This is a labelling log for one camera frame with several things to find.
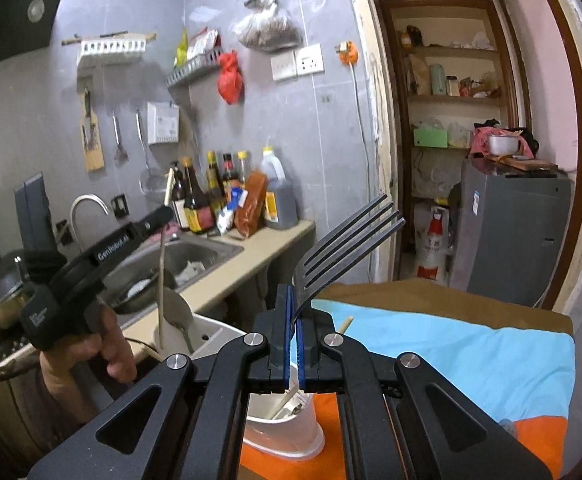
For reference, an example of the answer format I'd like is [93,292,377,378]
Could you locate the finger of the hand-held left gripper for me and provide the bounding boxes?
[130,205,175,233]
[138,221,172,243]

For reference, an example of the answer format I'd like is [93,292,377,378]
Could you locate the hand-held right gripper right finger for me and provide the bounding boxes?
[293,309,554,480]

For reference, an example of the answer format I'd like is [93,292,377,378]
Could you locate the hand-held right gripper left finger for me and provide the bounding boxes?
[26,284,292,480]

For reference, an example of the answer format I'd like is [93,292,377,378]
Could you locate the white plastic utensil holder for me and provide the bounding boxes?
[148,312,325,459]

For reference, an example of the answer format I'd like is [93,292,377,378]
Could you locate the large steel spoon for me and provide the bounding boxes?
[160,287,197,356]

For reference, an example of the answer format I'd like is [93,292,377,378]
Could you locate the person's left hand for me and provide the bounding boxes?
[38,309,138,423]

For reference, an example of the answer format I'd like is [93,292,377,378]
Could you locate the dark bottle with pump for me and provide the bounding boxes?
[170,160,187,231]

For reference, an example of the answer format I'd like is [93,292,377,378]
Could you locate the dark soy sauce bottle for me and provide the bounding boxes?
[181,156,214,233]

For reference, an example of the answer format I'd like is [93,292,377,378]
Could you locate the steel sink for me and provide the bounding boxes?
[98,237,246,316]

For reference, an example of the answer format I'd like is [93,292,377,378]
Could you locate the yellow label sauce bottle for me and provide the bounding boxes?
[205,150,227,216]

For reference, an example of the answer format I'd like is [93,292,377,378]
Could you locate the hanging metal strainer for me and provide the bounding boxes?
[135,107,172,196]

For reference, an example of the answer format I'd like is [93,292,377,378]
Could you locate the white blue packet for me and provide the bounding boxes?
[216,205,237,235]

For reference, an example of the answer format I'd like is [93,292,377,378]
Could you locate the metal faucet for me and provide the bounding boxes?
[69,195,110,246]

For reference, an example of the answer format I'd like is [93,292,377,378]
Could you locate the hanging metal peeler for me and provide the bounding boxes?
[111,112,129,166]

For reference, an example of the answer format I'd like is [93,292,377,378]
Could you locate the red label sauce bottle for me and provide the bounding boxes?
[221,153,242,196]

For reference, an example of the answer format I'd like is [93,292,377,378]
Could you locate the wooden knife board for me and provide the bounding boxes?
[78,87,106,173]

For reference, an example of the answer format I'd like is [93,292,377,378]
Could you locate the orange seasoning packet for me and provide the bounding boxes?
[233,170,269,236]

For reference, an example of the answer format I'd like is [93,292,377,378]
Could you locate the yellow cap bottle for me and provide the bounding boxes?
[236,150,252,186]

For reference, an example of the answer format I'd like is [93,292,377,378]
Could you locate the beige kitchen counter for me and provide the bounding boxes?
[121,220,317,356]

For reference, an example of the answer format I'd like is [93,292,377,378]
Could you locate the large oil jug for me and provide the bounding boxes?
[258,146,299,231]

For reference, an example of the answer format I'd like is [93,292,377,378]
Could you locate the striped blue orange brown cloth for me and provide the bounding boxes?
[238,280,577,480]

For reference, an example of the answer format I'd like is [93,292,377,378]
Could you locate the red plastic bag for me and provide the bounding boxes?
[217,50,246,106]

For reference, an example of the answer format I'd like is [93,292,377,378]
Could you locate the yellow green packet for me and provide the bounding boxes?
[173,30,190,68]

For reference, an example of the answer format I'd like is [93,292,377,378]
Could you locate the white red printed sack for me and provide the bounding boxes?
[415,205,452,281]

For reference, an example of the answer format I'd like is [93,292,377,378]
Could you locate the red white packets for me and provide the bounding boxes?
[187,27,221,58]

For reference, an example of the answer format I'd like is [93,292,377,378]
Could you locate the wooden stick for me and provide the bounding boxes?
[61,32,158,46]

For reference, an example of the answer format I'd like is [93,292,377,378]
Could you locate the hanging clear plastic bag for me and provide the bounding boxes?
[233,0,304,53]

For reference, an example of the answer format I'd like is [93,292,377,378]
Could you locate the orange plug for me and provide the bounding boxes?
[334,40,359,66]

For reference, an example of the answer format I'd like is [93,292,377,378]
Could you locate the green box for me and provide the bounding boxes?
[413,127,449,148]

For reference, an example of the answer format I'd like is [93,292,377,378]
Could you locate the pink cloth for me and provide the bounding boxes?
[471,127,534,158]

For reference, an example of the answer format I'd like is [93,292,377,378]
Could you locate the white pot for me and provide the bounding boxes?
[486,134,519,157]

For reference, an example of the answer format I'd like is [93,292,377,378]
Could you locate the brown paper bag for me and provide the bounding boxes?
[408,55,429,96]

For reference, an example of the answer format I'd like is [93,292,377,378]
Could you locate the wooden cutting board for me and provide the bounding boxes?
[486,154,559,173]

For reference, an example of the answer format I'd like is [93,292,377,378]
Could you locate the wooden shelf unit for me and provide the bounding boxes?
[383,0,522,281]

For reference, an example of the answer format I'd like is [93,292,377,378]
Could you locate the dark jars on shelf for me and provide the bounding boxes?
[401,25,424,50]

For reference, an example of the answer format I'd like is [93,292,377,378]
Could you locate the white wall box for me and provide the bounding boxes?
[146,101,181,146]

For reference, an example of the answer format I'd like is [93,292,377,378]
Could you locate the metal wall shelf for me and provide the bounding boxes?
[166,46,224,91]

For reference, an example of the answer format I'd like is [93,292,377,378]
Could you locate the white plastic wall basket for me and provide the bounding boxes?
[77,37,148,63]

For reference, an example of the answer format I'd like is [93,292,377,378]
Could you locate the white wall switch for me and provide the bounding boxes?
[271,52,298,82]

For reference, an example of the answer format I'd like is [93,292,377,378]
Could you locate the white wall socket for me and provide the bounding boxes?
[295,44,324,77]

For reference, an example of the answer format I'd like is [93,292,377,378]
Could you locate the white power cable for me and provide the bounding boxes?
[348,62,377,286]

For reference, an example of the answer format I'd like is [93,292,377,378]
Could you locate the worn door frame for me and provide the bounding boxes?
[341,0,582,311]

